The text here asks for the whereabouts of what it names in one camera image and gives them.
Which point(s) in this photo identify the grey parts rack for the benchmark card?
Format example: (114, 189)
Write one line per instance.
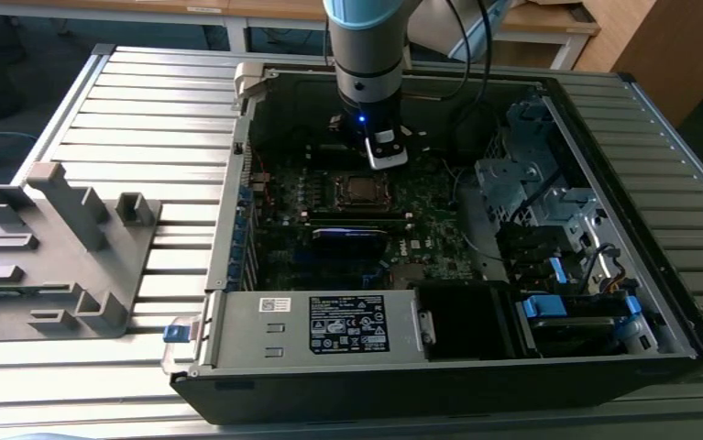
(82, 256)

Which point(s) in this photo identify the silver power supply unit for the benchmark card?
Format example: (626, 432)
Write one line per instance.
(235, 330)

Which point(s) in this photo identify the metal chipset heatsink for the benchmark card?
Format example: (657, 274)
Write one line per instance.
(406, 274)

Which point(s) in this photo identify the wooden cabinet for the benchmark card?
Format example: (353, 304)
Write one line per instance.
(681, 55)

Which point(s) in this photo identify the graphics card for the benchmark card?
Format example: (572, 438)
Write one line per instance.
(347, 243)

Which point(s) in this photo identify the black fan shroud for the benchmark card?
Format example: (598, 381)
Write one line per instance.
(468, 321)

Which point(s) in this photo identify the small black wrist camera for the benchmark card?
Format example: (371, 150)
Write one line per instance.
(335, 121)

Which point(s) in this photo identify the wooden desk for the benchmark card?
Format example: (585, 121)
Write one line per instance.
(541, 27)

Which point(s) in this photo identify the grey plastic case latch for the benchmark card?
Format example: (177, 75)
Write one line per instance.
(247, 73)

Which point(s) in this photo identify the CPU socket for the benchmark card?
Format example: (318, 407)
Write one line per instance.
(337, 197)

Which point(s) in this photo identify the silver drive cage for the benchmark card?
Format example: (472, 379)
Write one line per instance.
(498, 183)

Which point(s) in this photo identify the blue release latch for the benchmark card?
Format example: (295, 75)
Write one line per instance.
(177, 333)

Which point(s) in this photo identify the blue disk carrier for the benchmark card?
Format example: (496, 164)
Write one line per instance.
(544, 306)

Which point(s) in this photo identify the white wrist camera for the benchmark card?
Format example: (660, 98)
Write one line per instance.
(391, 162)

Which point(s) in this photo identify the green motherboard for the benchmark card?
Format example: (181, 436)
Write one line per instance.
(444, 256)

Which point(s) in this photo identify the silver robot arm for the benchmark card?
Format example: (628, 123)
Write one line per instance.
(366, 59)

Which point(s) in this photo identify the black PC case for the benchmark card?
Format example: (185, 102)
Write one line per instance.
(387, 399)

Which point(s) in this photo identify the black hard disk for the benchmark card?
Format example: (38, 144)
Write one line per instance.
(572, 332)

